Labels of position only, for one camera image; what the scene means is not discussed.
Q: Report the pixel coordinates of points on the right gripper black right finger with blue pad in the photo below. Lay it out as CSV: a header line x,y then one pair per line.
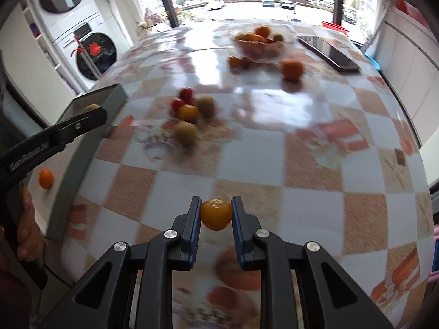
x,y
300,284

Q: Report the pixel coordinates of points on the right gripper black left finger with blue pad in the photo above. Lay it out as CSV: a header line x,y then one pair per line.
x,y
103,297

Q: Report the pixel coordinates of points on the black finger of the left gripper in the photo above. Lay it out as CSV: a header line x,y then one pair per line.
x,y
27,155

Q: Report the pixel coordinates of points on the small brown-green fruit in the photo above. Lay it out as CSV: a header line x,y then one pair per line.
x,y
91,107

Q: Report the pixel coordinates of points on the small yellow-orange tomato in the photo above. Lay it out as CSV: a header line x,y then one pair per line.
x,y
216,214

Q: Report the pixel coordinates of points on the large orange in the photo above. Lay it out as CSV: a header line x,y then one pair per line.
x,y
292,69

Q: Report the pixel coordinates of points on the person's left hand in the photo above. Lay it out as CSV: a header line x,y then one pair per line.
x,y
31,241

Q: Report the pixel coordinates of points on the grey shallow box tray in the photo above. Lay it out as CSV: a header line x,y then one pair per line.
x,y
55,184

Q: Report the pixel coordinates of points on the pink plastic stool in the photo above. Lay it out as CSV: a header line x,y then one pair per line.
x,y
434,271

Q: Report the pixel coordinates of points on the lower washing machine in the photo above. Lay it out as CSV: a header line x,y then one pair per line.
x,y
88,49

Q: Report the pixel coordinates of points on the upper dryer machine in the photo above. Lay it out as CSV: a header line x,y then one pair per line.
x,y
59,16

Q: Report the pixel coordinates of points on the red cherry tomato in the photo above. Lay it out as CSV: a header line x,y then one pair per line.
x,y
176,104
186,95

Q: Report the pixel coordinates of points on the green-tan round fruit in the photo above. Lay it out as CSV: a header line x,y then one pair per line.
x,y
185,133

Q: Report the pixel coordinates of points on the yellow-orange small fruit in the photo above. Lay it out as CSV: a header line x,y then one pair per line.
x,y
188,113

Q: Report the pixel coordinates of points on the tan round fruit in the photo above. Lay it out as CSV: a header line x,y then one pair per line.
x,y
206,105

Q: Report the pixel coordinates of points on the blue plastic basin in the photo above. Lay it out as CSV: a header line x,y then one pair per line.
x,y
373,62

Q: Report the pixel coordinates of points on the small orange kumquat by bowl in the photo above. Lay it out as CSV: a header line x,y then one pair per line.
x,y
234,62

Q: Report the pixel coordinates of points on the black smartphone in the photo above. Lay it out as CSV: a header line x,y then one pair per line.
x,y
333,56

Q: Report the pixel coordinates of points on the small red fruit by bowl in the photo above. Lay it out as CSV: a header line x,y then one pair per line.
x,y
245,63

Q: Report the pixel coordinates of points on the white cabinet counter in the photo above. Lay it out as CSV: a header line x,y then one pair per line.
x,y
407,53

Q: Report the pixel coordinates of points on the glass fruit bowl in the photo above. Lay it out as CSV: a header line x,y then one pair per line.
x,y
248,44

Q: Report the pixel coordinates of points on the red bucket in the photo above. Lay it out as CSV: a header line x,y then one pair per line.
x,y
335,27

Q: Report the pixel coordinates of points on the orange in bowl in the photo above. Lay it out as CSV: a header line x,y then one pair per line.
x,y
263,31

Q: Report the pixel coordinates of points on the red plastic basin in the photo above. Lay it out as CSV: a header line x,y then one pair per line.
x,y
411,11

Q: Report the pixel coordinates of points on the red-handled mop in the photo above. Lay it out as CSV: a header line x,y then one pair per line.
x,y
86,58

